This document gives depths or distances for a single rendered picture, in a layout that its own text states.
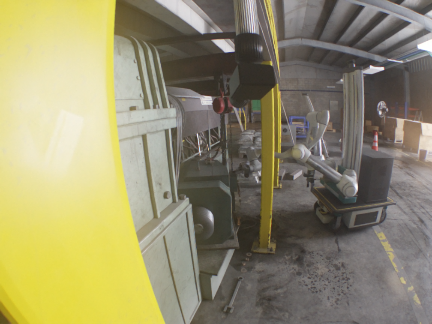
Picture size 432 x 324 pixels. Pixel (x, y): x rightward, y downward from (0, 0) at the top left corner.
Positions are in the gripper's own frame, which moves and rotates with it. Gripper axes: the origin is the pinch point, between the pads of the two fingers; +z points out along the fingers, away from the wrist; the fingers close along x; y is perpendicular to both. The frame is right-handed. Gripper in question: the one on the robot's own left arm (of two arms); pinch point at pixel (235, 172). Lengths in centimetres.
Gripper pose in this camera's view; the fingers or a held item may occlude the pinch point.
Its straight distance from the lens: 224.1
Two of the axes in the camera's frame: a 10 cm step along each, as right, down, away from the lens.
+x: 5.0, 1.9, -8.4
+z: -8.6, 1.7, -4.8
